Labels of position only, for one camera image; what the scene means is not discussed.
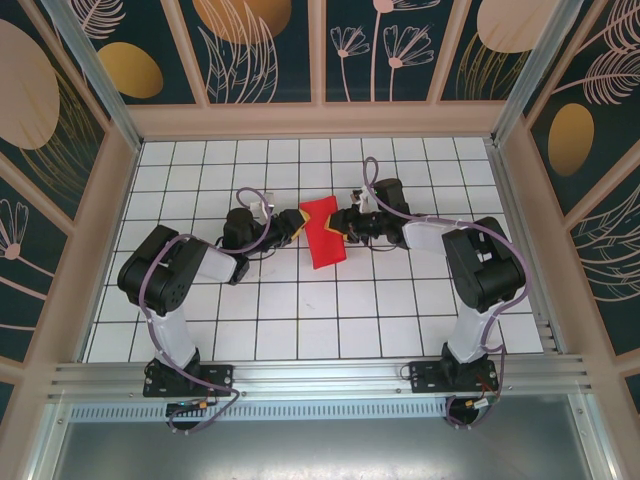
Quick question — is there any grey metal sheet panel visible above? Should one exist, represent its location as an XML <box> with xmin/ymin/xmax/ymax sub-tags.
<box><xmin>29</xmin><ymin>419</ymin><xmax>616</xmax><ymax>480</ymax></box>

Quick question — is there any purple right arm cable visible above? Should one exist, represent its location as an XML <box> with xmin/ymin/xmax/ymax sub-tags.
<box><xmin>362</xmin><ymin>156</ymin><xmax>532</xmax><ymax>432</ymax></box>

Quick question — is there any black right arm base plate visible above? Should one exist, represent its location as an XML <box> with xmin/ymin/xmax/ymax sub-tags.
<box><xmin>408</xmin><ymin>359</ymin><xmax>499</xmax><ymax>394</ymax></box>

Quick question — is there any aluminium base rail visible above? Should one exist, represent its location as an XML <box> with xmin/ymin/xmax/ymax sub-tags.
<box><xmin>47</xmin><ymin>354</ymin><xmax>594</xmax><ymax>401</ymax></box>

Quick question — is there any red cloth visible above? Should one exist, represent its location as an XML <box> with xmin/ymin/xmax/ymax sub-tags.
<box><xmin>298</xmin><ymin>197</ymin><xmax>348</xmax><ymax>270</ymax></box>

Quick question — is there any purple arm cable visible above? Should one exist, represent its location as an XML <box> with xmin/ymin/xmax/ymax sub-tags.
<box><xmin>141</xmin><ymin>187</ymin><xmax>281</xmax><ymax>437</ymax></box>
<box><xmin>362</xmin><ymin>156</ymin><xmax>532</xmax><ymax>432</ymax></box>

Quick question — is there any aluminium corner post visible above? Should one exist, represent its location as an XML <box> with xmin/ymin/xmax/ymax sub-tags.
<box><xmin>492</xmin><ymin>0</ymin><xmax>586</xmax><ymax>146</ymax></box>
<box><xmin>42</xmin><ymin>0</ymin><xmax>144</xmax><ymax>151</ymax></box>

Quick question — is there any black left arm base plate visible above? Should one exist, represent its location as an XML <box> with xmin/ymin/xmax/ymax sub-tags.
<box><xmin>143</xmin><ymin>363</ymin><xmax>235</xmax><ymax>399</ymax></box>

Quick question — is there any small circuit board yellow connector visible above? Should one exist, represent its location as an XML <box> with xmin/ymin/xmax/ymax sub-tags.
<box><xmin>166</xmin><ymin>398</ymin><xmax>217</xmax><ymax>416</ymax></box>
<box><xmin>462</xmin><ymin>394</ymin><xmax>501</xmax><ymax>412</ymax></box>

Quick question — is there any aluminium side rail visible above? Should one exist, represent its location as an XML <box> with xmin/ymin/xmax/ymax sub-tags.
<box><xmin>487</xmin><ymin>142</ymin><xmax>566</xmax><ymax>354</ymax></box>

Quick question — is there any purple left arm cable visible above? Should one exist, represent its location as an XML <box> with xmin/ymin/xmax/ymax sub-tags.
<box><xmin>141</xmin><ymin>187</ymin><xmax>281</xmax><ymax>437</ymax></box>

